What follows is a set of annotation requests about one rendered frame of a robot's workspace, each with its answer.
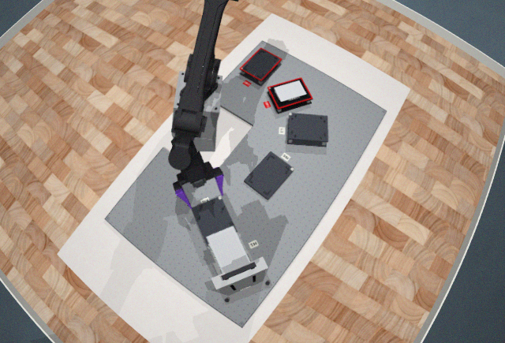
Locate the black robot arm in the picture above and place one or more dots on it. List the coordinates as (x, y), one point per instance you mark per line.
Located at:
(198, 75)

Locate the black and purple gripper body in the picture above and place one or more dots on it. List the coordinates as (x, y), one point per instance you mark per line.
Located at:
(211, 173)

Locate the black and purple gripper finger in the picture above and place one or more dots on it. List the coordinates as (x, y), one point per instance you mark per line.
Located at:
(220, 182)
(181, 194)

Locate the grey slotted shelf rack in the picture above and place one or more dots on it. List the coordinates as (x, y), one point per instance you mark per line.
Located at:
(242, 283)

